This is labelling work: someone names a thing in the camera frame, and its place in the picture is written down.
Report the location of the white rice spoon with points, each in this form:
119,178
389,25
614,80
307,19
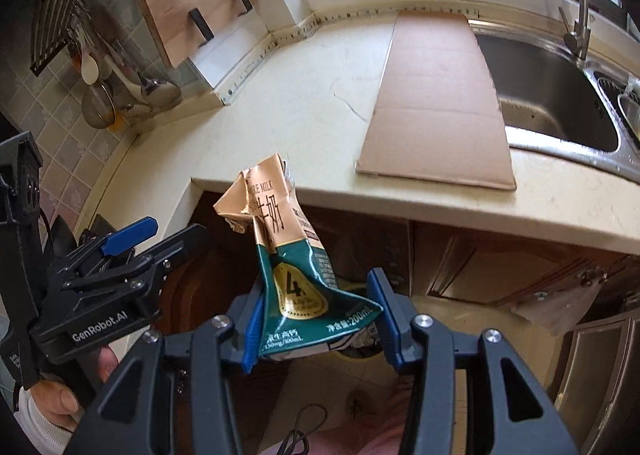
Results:
90,67

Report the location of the steel bowl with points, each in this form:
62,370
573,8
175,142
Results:
631,115

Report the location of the person's pink clothing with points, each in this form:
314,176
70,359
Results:
360,430

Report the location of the stainless steel sink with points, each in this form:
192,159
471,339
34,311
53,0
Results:
540,85

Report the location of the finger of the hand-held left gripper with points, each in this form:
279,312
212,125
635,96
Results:
127,232
175,245

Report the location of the white cutting board stand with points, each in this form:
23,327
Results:
230,55

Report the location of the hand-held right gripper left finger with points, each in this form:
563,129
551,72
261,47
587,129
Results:
252,330

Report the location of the round dark trash bin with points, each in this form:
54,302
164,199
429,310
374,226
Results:
360,341

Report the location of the black drain basket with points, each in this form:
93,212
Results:
607,90

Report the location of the person's left forearm white sleeve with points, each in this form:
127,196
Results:
42,435

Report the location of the steel appliance door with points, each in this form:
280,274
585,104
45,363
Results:
600,375

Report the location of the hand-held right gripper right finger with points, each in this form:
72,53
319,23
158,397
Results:
385,320

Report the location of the round mesh strainer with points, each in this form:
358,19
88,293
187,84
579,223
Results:
97,107

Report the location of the brown cardboard sheet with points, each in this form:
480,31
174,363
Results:
440,100

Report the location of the black slotted knife holder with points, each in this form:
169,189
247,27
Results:
52,30

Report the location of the beige green milk carton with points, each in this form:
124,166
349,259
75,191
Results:
280,245

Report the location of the person's left hand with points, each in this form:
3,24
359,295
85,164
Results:
50,402

